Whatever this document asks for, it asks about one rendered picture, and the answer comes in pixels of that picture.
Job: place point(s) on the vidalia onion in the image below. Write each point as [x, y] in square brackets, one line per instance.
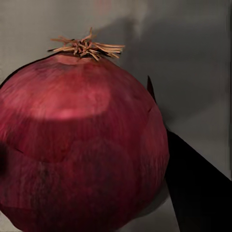
[83, 147]

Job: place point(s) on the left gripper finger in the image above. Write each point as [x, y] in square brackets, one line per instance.
[201, 195]

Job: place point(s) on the drop in sink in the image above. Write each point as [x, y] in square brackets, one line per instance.
[184, 46]

